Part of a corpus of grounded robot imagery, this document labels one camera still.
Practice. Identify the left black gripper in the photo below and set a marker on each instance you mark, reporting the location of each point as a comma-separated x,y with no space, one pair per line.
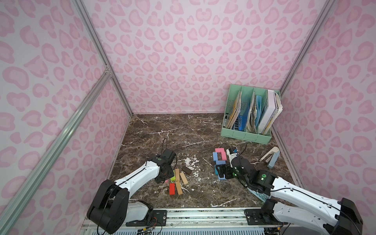
166,176

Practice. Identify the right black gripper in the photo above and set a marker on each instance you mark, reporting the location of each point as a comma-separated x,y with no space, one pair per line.
224,170

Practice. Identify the teal block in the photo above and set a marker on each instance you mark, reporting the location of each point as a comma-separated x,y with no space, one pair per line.
216,169

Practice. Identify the blue block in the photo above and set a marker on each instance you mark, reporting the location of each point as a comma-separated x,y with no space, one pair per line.
215,156
220,162
222,177

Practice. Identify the pink block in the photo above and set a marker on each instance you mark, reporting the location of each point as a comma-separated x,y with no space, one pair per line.
223,156
219,150

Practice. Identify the pink block top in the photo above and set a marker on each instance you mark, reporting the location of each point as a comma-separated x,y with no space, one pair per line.
219,150

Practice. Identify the dark brown block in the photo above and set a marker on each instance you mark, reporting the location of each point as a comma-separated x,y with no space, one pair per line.
187,170

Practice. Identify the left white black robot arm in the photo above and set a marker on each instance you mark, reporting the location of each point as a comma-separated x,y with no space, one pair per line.
111,208

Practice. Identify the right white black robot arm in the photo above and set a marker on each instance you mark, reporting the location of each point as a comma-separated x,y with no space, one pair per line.
288,203

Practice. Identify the wooden block upright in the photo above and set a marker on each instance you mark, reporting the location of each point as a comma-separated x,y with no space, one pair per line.
177,174

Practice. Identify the wooden block tilted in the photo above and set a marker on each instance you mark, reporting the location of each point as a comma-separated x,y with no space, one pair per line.
183,178

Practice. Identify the red block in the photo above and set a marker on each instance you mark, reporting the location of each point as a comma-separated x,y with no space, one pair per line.
172,189

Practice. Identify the wooden block bottom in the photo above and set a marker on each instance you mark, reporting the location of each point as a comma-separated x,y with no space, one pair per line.
178,188

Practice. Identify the light blue calculator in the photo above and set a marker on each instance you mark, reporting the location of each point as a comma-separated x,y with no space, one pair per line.
263,197

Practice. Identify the beige blue stapler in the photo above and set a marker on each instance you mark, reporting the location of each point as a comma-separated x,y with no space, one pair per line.
271,157

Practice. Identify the green desktop file organizer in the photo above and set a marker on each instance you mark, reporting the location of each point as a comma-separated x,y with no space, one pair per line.
256,98

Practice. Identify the blue mesh folder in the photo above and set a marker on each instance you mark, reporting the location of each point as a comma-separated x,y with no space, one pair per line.
243,116

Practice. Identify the white binder folder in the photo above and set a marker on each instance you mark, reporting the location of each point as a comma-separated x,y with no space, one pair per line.
268,112

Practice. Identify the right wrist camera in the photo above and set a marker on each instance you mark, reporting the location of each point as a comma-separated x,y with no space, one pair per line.
231,154

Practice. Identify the aluminium mounting rail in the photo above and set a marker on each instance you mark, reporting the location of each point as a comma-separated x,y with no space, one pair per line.
200,218

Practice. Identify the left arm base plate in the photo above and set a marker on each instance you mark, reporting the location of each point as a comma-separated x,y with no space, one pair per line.
153,217

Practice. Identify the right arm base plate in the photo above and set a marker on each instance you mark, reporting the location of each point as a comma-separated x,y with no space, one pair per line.
259,217

